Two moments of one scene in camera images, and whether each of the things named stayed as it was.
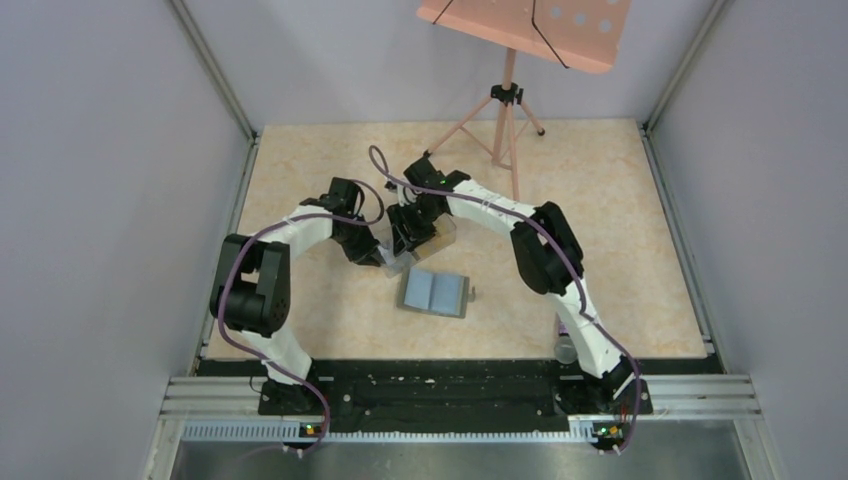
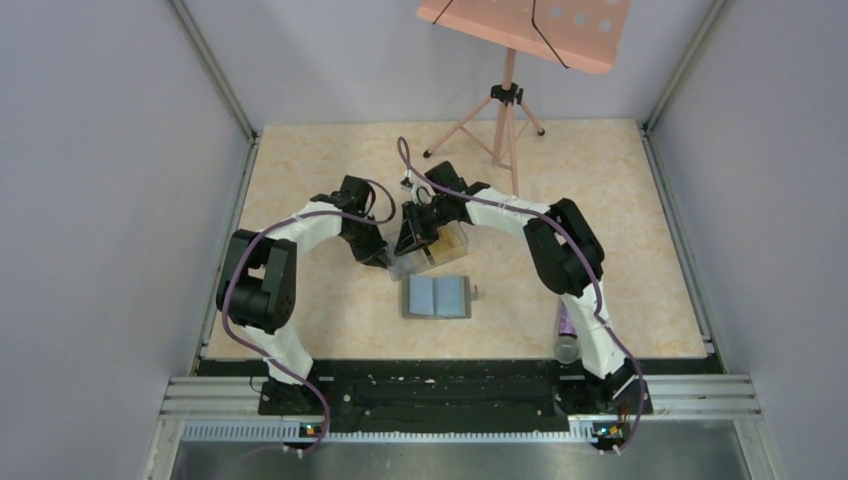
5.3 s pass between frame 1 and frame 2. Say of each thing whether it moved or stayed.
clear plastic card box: moved
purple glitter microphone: stayed
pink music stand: stayed
